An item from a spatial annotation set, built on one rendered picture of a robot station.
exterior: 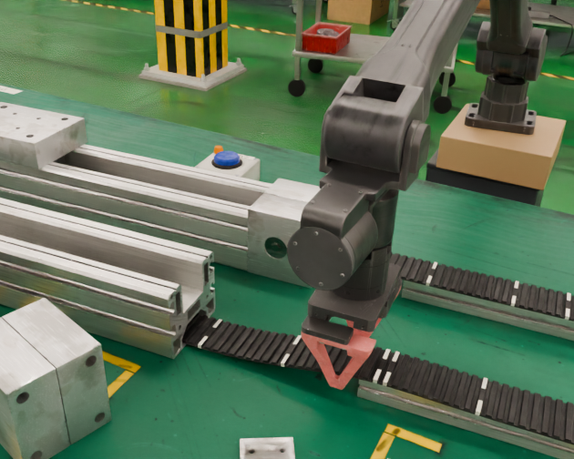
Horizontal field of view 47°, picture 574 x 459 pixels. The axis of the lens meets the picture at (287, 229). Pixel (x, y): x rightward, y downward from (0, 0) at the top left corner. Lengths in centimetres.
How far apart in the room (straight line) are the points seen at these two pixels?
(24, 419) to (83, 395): 6
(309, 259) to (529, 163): 70
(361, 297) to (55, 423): 30
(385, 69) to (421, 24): 7
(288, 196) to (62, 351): 37
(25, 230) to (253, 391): 36
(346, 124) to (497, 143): 66
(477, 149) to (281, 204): 46
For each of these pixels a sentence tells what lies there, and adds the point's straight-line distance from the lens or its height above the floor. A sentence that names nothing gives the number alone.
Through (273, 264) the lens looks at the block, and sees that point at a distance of 85.
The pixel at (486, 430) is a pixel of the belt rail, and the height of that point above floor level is 79.
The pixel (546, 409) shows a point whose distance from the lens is 69.
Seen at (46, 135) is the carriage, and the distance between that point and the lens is 100.
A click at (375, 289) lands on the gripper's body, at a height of 92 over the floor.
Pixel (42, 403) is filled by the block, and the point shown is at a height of 85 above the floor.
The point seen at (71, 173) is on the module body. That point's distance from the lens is 97.
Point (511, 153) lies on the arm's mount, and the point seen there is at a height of 83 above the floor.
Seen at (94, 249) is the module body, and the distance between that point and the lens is 82.
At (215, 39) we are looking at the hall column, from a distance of 421.
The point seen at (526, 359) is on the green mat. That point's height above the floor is 78.
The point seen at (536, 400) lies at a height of 81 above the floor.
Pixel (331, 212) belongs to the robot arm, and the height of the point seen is 102.
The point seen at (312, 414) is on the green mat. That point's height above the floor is 78.
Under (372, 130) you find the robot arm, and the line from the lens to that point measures 54.
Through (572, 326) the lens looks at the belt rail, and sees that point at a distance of 84.
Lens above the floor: 127
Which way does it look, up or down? 30 degrees down
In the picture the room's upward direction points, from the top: 2 degrees clockwise
